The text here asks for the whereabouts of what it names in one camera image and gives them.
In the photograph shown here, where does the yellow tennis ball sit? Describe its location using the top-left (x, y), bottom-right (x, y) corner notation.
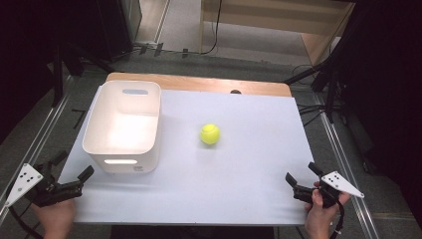
top-left (199, 123), bottom-right (221, 145)

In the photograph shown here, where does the dark cabinet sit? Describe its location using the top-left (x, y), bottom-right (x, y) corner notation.
top-left (66, 0), bottom-right (143, 63)

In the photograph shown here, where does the person's left hand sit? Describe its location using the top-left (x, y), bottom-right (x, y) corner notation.
top-left (31, 198), bottom-right (77, 239)

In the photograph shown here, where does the wooden shelf unit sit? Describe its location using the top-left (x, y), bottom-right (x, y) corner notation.
top-left (198, 0), bottom-right (356, 68)

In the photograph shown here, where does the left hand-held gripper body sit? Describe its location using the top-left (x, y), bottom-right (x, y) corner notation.
top-left (4, 161), bottom-right (84, 209)

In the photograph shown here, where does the white table mat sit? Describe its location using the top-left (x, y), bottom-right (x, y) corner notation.
top-left (58, 85), bottom-right (316, 227)

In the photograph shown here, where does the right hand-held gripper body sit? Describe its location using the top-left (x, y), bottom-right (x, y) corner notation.
top-left (292, 170), bottom-right (365, 209)

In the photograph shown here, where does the black tripod stand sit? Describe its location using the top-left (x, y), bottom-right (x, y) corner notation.
top-left (284, 33), bottom-right (356, 124)
top-left (49, 39), bottom-right (117, 108)

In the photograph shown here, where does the white plastic bin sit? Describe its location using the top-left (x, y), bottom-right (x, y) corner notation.
top-left (82, 80), bottom-right (162, 174)

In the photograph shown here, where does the thin black cable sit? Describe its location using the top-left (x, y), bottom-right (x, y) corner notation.
top-left (155, 0), bottom-right (224, 56)

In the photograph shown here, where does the person's right hand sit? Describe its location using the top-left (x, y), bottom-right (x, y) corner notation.
top-left (304, 180), bottom-right (351, 239)

